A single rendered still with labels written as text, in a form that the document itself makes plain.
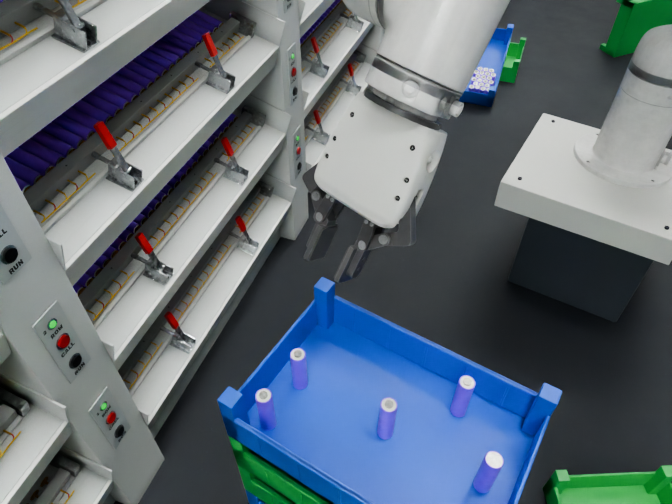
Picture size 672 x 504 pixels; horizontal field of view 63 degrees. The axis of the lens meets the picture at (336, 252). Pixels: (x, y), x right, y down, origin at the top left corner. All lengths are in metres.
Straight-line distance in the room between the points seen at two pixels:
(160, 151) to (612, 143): 0.83
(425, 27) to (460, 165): 1.23
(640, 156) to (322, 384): 0.77
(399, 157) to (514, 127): 1.42
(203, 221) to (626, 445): 0.89
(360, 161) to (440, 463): 0.34
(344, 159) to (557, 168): 0.72
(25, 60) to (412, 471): 0.59
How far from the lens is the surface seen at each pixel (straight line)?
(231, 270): 1.17
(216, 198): 1.04
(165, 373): 1.05
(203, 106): 0.92
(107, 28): 0.73
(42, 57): 0.68
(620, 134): 1.18
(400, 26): 0.48
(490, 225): 1.50
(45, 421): 0.83
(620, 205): 1.12
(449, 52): 0.47
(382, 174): 0.49
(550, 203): 1.08
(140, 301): 0.90
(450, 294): 1.31
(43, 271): 0.69
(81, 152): 0.80
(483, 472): 0.60
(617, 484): 1.16
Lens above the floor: 0.99
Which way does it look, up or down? 46 degrees down
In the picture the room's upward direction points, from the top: straight up
